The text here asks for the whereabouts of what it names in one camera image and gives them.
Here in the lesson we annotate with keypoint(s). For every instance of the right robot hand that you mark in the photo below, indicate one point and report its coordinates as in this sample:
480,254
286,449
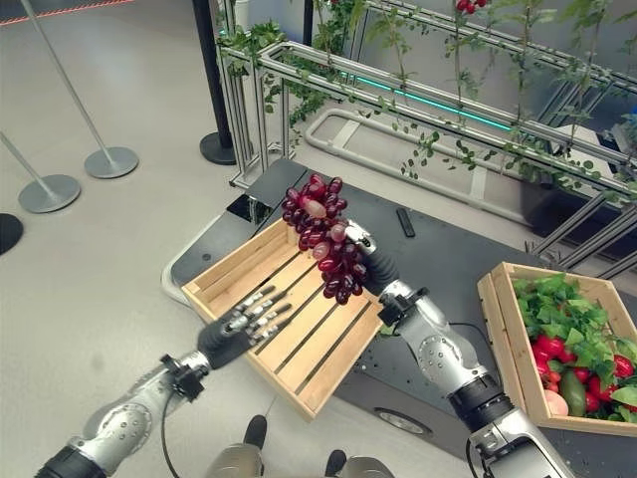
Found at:
379,268

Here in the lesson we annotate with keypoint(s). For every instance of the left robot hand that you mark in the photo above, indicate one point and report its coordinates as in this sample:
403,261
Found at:
230,332

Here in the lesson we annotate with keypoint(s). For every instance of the red grape bunch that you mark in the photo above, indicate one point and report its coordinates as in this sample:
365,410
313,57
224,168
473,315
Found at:
322,238

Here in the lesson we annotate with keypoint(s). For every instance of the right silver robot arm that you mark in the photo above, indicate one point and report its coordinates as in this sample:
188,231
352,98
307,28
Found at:
463,371

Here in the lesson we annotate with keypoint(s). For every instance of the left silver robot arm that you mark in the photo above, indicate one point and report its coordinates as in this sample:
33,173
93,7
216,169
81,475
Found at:
112,423

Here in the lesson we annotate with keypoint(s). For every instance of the black mobile platform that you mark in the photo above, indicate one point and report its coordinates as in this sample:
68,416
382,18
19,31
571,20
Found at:
378,279

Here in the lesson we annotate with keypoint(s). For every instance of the black remote control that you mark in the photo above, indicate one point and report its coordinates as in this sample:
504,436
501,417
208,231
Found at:
405,222

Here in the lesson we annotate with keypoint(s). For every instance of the empty wooden slatted crate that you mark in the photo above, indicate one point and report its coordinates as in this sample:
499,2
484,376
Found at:
283,311

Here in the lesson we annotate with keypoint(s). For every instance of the robot left leg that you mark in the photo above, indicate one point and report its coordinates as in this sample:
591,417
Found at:
239,455

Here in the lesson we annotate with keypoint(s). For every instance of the robot leg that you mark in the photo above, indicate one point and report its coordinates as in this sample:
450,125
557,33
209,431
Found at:
239,455
351,465

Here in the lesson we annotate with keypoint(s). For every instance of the wooden crate with produce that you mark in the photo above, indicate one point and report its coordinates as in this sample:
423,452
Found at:
517,348

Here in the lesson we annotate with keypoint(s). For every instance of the robot right leg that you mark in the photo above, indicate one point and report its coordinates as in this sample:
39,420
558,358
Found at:
351,465

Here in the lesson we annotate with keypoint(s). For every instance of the green vine plants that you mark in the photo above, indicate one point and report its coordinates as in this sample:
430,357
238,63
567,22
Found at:
448,99

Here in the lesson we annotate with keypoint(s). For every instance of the red bell pepper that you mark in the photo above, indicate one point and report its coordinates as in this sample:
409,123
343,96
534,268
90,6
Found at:
547,349

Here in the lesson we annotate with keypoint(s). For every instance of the green leafy foliage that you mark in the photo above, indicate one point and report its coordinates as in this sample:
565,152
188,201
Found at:
562,309

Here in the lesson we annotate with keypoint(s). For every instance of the peach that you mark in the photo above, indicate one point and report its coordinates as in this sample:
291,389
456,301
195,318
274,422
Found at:
555,401

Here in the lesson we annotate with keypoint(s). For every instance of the green cucumber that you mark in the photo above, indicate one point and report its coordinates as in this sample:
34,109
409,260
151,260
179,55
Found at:
573,391

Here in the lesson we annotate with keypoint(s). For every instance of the black round stanchion base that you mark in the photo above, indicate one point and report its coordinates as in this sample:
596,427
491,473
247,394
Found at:
10,233

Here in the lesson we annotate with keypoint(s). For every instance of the red cherry tomato cluster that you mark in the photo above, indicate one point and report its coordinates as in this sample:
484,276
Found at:
468,5

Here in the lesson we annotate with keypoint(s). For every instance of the aluminium profile frame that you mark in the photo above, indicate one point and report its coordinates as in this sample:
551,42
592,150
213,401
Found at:
408,94

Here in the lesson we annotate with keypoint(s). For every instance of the silver stanchion post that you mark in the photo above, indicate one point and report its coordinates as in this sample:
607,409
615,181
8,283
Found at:
40,185
82,109

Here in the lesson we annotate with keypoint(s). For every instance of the black stanchion post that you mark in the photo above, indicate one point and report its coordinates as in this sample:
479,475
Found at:
211,84

